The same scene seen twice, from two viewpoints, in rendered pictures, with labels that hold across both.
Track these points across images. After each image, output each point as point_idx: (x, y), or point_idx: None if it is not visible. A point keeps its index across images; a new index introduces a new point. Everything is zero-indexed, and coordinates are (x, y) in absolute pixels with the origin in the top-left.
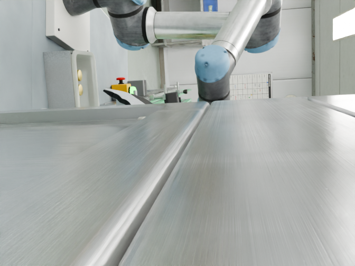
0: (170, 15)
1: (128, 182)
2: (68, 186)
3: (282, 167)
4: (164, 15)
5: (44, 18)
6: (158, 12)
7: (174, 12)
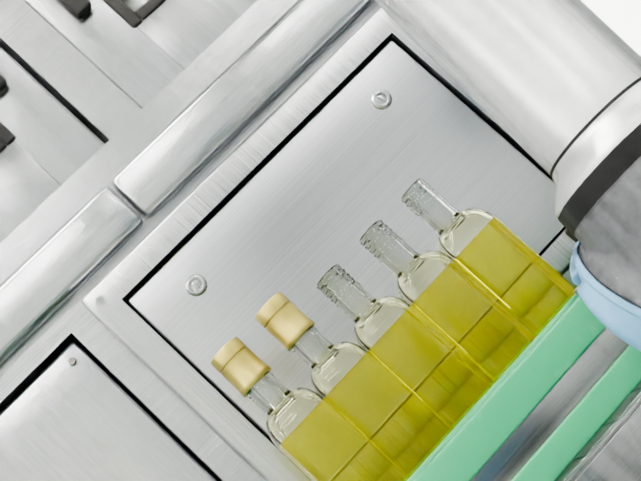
0: (590, 12)
1: None
2: None
3: None
4: (614, 33)
5: None
6: (632, 64)
7: (570, 5)
